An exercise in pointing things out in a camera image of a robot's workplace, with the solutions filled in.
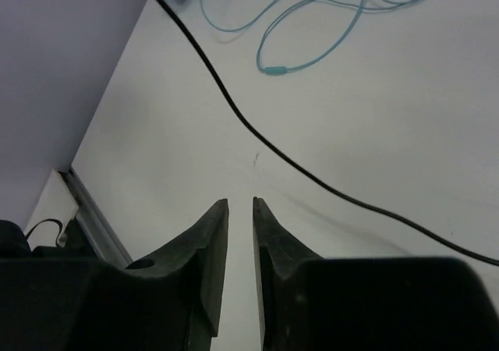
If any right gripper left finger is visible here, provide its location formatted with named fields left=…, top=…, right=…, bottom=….
left=126, top=199, right=228, bottom=350

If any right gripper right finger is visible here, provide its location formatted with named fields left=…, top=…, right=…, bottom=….
left=253, top=197, right=322, bottom=350

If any black headphone cable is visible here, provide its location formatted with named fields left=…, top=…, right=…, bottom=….
left=136, top=0, right=499, bottom=267

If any left aluminium rail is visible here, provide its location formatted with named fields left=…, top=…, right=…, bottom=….
left=59, top=169, right=133, bottom=268

